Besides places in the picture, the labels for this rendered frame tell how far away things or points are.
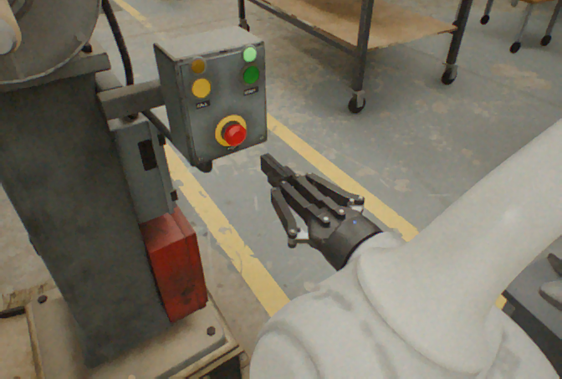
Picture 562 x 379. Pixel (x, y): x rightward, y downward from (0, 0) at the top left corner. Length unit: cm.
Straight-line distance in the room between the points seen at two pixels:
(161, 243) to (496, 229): 86
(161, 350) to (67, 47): 87
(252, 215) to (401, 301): 171
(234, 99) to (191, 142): 10
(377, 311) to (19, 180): 71
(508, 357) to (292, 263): 139
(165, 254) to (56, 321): 47
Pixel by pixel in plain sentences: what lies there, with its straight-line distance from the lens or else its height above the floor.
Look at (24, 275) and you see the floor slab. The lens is 201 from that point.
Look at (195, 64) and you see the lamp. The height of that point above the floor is 111.
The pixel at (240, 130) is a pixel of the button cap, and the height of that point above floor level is 99.
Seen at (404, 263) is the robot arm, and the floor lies 114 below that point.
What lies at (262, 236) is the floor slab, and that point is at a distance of 185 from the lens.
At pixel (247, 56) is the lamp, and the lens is 67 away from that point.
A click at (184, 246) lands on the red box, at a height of 59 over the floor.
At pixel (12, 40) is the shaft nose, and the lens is 35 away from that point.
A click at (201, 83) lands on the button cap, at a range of 65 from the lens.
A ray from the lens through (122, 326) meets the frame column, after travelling 121.
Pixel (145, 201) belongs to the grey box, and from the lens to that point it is 99.
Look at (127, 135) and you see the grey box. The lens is 89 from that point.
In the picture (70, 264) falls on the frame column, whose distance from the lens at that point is 100.
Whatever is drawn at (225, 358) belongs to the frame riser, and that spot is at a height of 23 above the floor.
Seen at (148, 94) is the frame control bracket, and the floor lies 103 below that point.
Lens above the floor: 135
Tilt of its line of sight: 37 degrees down
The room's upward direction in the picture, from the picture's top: straight up
